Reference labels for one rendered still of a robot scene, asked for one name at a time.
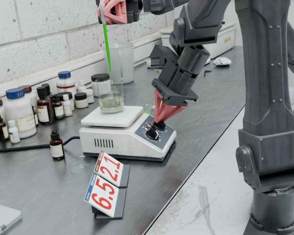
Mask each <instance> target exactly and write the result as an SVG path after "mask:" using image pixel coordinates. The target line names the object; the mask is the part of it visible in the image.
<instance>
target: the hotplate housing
mask: <svg viewBox="0 0 294 235"><path fill-rule="evenodd" d="M148 116H149V114H146V113H141V114H140V115H139V116H138V117H137V118H136V119H135V120H134V121H133V122H132V123H131V124H130V126H128V127H113V126H93V125H85V126H83V127H82V128H81V129H80V130H79V136H80V137H79V139H80V142H81V148H82V151H83V152H84V153H83V155H84V156H97V157H99V154H100V151H101V150H102V151H103V152H105V153H106V154H108V155H109V156H111V157H112V158H122V159H139V160H151V161H163V160H164V158H165V157H166V155H167V153H168V151H169V149H170V147H171V146H172V144H173V142H174V141H175V137H176V131H175V130H174V132H173V133H172V135H171V137H170V138H169V140H168V142H167V143H166V145H165V146H164V148H163V150H162V149H160V148H158V147H156V146H155V145H153V144H151V143H150V142H148V141H146V140H145V139H143V138H141V137H140V136H138V135H136V134H135V133H134V132H135V131H136V130H137V129H138V128H139V126H140V125H141V124H142V123H143V122H144V121H145V119H146V118H147V117H148Z"/></svg>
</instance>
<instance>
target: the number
mask: <svg viewBox="0 0 294 235"><path fill-rule="evenodd" d="M115 191H116V187H114V186H112V185H111V184H109V183H108V182H106V181H104V180H103V179H101V178H100V177H98V176H97V177H96V180H95V183H94V186H93V189H92V193H91V196H90V199H89V201H90V202H92V203H93V204H95V205H97V206H98V207H100V208H102V209H103V210H105V211H106V212H108V213H110V214H111V212H112V206H113V201H114V196H115Z"/></svg>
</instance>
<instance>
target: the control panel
mask: <svg viewBox="0 0 294 235"><path fill-rule="evenodd" d="M153 122H155V121H154V117H152V116H150V115H149V116H148V117H147V118H146V119H145V121H144V122H143V123H142V124H141V125H140V126H139V128H138V129H137V130H136V131H135V132H134V133H135V134H136V135H138V136H140V137H141V138H143V139H145V140H146V141H148V142H150V143H151V144H153V145H155V146H156V147H158V148H160V149H162V150H163V148H164V146H165V145H166V143H167V142H168V140H169V138H170V137H171V135H172V133H173V132H174V129H173V128H171V127H170V126H168V125H166V126H165V130H164V131H160V130H158V129H156V130H157V131H158V133H159V135H158V136H159V139H158V140H152V139H150V138H148V137H147V136H146V131H149V130H150V128H151V126H153ZM148 124H151V126H149V125H148ZM146 127H148V129H146Z"/></svg>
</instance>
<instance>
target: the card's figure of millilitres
mask: <svg viewBox="0 0 294 235"><path fill-rule="evenodd" d="M120 167H121V163H119V162H118V161H116V160H115V159H113V158H112V157H110V156H109V155H107V154H106V153H104V155H103V158H102V161H101V164H100V167H99V171H98V172H100V173H101V174H103V175H104V176H106V177H108V178H109V179H111V180H112V181H114V182H115V183H117V182H118V177H119V171H120Z"/></svg>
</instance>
